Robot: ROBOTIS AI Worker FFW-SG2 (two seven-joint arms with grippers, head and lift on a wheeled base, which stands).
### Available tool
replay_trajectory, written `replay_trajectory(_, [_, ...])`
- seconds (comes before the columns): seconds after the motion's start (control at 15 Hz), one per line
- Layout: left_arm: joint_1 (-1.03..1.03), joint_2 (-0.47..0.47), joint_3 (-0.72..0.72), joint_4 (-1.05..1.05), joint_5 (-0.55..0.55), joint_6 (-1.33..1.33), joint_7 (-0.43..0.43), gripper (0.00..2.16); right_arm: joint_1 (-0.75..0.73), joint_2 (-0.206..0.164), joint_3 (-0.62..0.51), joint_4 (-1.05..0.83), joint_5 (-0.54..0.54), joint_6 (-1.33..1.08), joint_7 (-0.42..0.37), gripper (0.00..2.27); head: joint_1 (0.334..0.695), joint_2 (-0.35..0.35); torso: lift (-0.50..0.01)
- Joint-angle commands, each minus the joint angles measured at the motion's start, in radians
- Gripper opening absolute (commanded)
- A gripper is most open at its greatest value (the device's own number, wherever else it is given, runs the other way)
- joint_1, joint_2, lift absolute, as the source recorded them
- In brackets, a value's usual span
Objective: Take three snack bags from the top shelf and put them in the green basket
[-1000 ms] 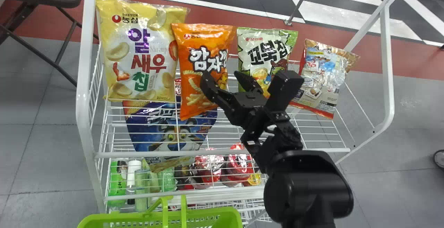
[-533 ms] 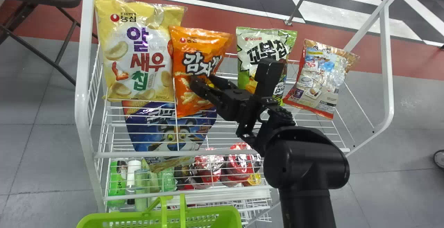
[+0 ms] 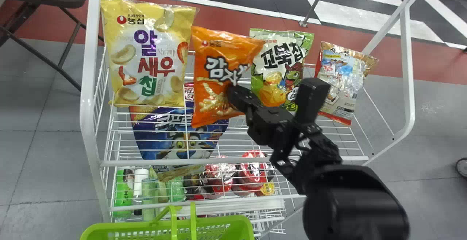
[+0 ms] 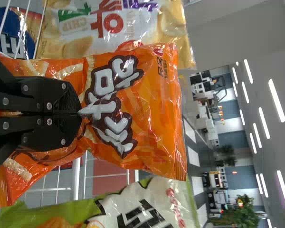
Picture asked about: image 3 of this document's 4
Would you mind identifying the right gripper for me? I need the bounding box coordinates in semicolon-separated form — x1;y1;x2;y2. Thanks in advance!
227;84;302;150

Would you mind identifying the orange snack packet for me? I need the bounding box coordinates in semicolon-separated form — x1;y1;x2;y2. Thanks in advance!
190;26;266;128

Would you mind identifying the green snack packet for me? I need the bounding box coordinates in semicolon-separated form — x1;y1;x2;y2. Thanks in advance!
249;28;315;112

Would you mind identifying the red noodle cup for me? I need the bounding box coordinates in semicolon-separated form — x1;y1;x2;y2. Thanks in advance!
203;155;238;198
234;150;277;197

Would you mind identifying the blue cereal bag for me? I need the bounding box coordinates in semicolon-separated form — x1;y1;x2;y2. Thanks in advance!
128;83;230;182

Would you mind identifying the brown snack packet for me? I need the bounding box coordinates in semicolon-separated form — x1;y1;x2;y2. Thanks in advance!
314;41;379;127

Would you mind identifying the yellow snack packet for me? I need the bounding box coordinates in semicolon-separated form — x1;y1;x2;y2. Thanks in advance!
100;0;198;108

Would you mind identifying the white bottle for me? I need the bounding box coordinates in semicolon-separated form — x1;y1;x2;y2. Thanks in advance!
133;167;150;217

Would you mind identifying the green basket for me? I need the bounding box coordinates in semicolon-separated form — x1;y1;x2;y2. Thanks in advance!
80;202;255;240

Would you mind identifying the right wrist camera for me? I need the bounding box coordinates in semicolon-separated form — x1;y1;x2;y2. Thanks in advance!
294;78;331;125

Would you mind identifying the white wire rack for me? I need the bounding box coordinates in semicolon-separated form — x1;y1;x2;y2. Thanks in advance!
80;0;435;237

